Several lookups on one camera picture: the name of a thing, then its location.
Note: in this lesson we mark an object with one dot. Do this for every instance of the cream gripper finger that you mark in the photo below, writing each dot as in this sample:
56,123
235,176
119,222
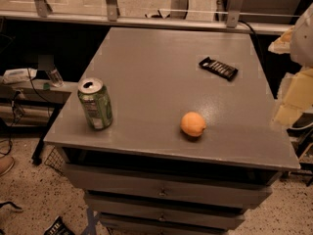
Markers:
282,45
295,96

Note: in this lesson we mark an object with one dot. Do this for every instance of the black rxbar chocolate bar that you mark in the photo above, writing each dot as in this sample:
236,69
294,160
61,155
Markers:
222,70

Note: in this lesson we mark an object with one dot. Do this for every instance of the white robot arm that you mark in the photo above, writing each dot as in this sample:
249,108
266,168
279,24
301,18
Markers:
302,40

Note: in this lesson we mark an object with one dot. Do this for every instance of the orange fruit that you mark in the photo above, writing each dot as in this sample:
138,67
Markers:
193,124

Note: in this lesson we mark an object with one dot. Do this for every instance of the grey drawer cabinet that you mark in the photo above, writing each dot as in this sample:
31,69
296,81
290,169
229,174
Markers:
154,78

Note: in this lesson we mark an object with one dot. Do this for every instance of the top grey drawer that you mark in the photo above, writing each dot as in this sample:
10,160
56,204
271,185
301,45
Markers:
167,187

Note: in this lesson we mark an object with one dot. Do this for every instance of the grey drawer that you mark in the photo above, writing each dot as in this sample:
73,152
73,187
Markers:
163,212
143,225
167,187

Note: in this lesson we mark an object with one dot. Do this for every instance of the green soda can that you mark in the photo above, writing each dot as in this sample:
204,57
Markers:
96,102

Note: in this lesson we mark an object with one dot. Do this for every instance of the middle grey drawer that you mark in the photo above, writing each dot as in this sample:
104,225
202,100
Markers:
163,212

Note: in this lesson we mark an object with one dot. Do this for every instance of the bottom grey drawer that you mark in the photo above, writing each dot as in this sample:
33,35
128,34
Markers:
143,225

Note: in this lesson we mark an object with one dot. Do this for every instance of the clear plastic bottle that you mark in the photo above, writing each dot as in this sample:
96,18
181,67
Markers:
55,77

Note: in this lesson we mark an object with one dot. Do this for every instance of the metal window railing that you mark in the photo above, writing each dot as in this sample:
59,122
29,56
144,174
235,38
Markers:
263,16

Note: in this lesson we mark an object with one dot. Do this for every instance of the low grey side shelf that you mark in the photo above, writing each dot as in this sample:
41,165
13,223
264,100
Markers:
32,93

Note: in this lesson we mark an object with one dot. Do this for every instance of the white wipes packet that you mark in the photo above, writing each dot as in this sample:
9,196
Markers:
19,75

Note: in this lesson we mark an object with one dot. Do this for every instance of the black snack bag on floor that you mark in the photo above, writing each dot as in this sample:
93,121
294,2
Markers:
58,228

